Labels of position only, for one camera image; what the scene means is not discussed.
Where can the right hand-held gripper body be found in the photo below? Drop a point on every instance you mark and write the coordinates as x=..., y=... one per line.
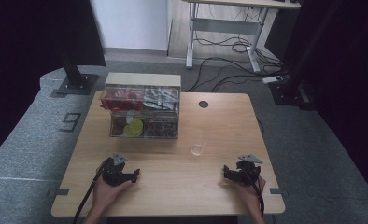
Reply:
x=246, y=174

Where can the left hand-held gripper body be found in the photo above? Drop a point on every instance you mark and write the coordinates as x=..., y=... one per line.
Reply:
x=113, y=175

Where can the clear glass cup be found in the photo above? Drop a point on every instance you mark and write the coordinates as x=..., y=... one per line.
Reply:
x=197, y=151

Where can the yellow-green round item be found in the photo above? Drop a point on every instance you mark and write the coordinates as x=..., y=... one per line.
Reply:
x=134, y=128

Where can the clear acrylic drawer organizer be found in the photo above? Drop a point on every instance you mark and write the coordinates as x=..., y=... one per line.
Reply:
x=141, y=81

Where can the person's right hand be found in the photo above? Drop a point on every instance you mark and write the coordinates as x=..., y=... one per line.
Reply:
x=250, y=194

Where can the person's left hand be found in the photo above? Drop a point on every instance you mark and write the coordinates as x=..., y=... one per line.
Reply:
x=106, y=196

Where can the black round table grommet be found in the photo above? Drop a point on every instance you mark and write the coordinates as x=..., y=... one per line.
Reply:
x=203, y=104

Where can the pile of red packets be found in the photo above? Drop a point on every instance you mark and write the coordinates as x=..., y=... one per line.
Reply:
x=123, y=101

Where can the pile of silver packets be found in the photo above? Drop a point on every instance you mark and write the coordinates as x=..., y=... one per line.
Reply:
x=160, y=98

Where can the grey carpet mat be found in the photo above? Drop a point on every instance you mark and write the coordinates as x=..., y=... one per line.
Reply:
x=23, y=161

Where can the black metal stand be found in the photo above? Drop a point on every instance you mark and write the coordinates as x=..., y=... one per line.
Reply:
x=292, y=90

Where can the white power strip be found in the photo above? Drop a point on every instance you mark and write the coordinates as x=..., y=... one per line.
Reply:
x=272, y=79

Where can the white-framed desk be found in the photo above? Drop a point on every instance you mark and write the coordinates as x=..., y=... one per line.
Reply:
x=222, y=26

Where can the dark curtain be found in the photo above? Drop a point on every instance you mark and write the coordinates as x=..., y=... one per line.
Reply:
x=353, y=77
x=32, y=46

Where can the black stand post with base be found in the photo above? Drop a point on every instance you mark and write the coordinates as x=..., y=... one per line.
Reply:
x=76, y=82

